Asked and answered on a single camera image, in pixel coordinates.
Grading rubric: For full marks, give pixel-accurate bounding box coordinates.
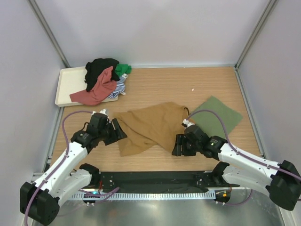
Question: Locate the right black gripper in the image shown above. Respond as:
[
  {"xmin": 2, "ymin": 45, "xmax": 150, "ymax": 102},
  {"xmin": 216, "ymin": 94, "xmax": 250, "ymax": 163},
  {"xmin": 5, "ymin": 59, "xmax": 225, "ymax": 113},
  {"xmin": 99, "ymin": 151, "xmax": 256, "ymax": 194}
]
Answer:
[{"xmin": 172, "ymin": 134, "xmax": 201, "ymax": 156}]

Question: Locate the white plastic tray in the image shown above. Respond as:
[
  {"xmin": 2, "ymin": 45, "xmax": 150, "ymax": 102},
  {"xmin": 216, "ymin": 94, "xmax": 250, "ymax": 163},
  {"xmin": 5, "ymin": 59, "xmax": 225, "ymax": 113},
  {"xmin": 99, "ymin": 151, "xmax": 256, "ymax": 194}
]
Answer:
[{"xmin": 55, "ymin": 66, "xmax": 119, "ymax": 107}]

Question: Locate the right aluminium frame post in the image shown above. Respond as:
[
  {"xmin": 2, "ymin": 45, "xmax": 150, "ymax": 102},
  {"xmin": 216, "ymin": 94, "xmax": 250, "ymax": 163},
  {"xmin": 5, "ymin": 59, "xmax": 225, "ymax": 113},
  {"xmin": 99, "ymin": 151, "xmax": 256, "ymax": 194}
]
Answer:
[{"xmin": 234, "ymin": 0, "xmax": 278, "ymax": 71}]

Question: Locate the olive green printed tank top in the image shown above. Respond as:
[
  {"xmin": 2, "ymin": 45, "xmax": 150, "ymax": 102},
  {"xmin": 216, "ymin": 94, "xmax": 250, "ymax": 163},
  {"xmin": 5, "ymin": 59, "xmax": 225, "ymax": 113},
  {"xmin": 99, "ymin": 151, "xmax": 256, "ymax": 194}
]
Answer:
[{"xmin": 191, "ymin": 96, "xmax": 243, "ymax": 139}]

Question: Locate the dusty pink tank top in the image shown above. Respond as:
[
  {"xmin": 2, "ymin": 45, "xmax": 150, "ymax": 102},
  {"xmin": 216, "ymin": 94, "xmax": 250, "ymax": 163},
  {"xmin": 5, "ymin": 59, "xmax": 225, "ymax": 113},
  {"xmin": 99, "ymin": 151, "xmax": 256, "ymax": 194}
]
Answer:
[{"xmin": 69, "ymin": 66, "xmax": 117, "ymax": 106}]

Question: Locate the black tank top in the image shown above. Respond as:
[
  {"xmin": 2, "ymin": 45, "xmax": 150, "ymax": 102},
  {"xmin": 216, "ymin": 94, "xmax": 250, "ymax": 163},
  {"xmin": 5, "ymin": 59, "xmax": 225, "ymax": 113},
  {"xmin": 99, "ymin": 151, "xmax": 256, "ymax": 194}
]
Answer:
[{"xmin": 85, "ymin": 58, "xmax": 120, "ymax": 92}]

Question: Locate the blue white striped tank top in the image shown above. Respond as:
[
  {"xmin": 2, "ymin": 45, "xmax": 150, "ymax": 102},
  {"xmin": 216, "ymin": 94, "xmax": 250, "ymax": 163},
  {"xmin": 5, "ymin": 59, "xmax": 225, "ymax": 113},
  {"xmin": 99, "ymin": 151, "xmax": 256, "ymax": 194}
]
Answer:
[{"xmin": 108, "ymin": 74, "xmax": 128, "ymax": 98}]

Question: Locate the left aluminium frame post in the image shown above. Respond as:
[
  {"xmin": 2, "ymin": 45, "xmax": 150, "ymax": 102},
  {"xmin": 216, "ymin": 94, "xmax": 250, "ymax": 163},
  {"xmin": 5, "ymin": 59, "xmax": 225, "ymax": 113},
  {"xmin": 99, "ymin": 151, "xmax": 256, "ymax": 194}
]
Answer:
[{"xmin": 27, "ymin": 0, "xmax": 70, "ymax": 68}]

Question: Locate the bright green tank top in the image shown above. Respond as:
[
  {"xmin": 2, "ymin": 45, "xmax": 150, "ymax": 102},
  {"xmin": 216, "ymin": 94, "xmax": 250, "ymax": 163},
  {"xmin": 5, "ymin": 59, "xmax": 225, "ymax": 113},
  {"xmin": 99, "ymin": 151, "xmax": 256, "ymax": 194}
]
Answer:
[{"xmin": 115, "ymin": 64, "xmax": 132, "ymax": 77}]

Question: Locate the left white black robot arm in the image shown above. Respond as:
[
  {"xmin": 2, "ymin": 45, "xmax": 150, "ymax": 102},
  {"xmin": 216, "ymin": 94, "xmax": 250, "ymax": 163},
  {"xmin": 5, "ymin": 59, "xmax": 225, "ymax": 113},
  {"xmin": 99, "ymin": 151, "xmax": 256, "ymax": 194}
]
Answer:
[{"xmin": 20, "ymin": 109, "xmax": 126, "ymax": 226}]

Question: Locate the aluminium frame post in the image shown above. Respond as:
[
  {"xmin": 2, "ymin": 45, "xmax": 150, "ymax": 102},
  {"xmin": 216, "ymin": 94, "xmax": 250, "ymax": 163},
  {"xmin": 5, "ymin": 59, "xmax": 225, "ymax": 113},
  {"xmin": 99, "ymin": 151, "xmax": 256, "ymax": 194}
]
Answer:
[
  {"xmin": 27, "ymin": 0, "xmax": 70, "ymax": 68},
  {"xmin": 234, "ymin": 0, "xmax": 278, "ymax": 71}
]

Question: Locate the aluminium front rail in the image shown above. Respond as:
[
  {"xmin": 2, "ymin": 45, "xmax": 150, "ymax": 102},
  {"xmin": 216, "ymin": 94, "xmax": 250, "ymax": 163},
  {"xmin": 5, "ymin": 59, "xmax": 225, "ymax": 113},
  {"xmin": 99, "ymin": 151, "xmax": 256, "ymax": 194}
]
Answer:
[{"xmin": 31, "ymin": 173, "xmax": 48, "ymax": 187}]

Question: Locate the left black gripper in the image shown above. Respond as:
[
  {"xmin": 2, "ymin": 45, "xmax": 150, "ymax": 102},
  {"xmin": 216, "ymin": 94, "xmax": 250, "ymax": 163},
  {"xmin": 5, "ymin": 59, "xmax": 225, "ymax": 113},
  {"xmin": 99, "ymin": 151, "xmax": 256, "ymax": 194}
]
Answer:
[{"xmin": 98, "ymin": 118, "xmax": 127, "ymax": 145}]

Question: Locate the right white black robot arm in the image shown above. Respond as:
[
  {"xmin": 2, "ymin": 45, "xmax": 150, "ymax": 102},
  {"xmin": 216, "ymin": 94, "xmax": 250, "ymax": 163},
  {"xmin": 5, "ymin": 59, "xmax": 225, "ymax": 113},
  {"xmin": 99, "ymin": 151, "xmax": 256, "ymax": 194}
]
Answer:
[{"xmin": 172, "ymin": 123, "xmax": 301, "ymax": 211}]

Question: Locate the tan brown tank top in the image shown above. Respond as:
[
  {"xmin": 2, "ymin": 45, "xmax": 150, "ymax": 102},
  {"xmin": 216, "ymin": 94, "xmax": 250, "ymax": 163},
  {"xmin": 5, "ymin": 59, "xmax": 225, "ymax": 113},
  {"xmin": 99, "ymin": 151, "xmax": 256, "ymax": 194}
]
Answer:
[{"xmin": 114, "ymin": 102, "xmax": 190, "ymax": 157}]

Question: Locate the slotted white cable duct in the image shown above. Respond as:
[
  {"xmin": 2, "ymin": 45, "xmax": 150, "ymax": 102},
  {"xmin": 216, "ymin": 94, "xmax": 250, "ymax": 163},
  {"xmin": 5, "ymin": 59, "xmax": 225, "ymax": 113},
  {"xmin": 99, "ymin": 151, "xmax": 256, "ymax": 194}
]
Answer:
[{"xmin": 69, "ymin": 190, "xmax": 216, "ymax": 201}]

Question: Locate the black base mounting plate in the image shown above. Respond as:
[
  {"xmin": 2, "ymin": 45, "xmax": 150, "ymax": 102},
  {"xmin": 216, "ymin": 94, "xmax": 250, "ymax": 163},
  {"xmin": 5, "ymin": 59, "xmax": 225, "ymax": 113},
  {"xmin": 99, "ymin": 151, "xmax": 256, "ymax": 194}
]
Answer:
[{"xmin": 86, "ymin": 171, "xmax": 230, "ymax": 194}]

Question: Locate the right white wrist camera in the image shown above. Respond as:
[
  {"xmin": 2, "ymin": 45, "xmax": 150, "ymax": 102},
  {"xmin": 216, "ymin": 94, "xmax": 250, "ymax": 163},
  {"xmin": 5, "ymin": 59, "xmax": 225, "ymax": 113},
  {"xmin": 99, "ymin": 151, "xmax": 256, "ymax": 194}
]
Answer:
[{"xmin": 182, "ymin": 119, "xmax": 195, "ymax": 128}]

